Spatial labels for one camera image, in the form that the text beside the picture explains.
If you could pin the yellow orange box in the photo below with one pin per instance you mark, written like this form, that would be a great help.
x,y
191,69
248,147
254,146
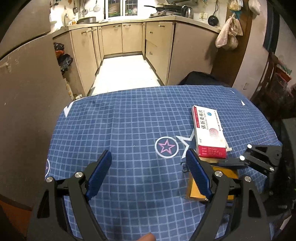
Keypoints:
x,y
203,178

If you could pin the steel kettle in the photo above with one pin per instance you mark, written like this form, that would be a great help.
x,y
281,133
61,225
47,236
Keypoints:
x,y
187,12

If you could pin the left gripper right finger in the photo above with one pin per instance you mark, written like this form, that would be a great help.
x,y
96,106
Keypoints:
x,y
234,212

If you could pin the kitchen base cabinets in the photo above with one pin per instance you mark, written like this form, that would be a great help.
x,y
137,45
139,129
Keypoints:
x,y
173,45

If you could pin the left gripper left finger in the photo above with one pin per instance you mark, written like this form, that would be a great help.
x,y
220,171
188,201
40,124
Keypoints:
x,y
63,212

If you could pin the hanging cloth bags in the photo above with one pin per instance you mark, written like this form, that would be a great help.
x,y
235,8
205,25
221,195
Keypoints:
x,y
227,36

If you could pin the blue checkered tablecloth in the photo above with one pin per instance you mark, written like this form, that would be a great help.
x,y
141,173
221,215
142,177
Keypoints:
x,y
148,131

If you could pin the white red medicine box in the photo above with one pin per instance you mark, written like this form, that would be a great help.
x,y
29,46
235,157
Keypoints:
x,y
210,140

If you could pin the kitchen window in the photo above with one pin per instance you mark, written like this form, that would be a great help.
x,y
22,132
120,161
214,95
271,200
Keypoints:
x,y
115,8

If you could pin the left hand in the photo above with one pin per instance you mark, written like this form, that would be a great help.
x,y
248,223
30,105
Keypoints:
x,y
147,237

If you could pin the wooden chair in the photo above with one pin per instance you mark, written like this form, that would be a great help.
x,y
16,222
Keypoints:
x,y
273,89

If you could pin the hanging white plastic bag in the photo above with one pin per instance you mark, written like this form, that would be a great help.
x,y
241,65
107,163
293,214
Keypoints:
x,y
254,6

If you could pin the black frying pan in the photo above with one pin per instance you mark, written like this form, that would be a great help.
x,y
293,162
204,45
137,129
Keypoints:
x,y
177,9

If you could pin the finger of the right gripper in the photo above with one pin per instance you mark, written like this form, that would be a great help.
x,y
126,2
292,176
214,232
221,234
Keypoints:
x,y
264,159

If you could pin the grey refrigerator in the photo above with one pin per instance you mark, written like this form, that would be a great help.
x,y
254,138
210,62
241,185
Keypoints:
x,y
33,94

